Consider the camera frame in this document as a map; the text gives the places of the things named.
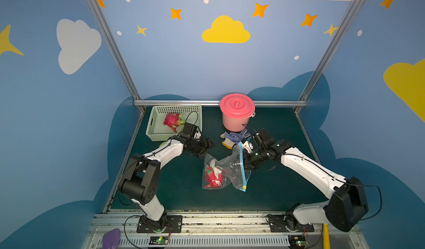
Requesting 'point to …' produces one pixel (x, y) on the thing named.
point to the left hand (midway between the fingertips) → (215, 147)
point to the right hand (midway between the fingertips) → (237, 164)
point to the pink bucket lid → (237, 105)
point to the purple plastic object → (111, 239)
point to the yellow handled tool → (326, 244)
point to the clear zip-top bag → (216, 174)
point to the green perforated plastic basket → (157, 131)
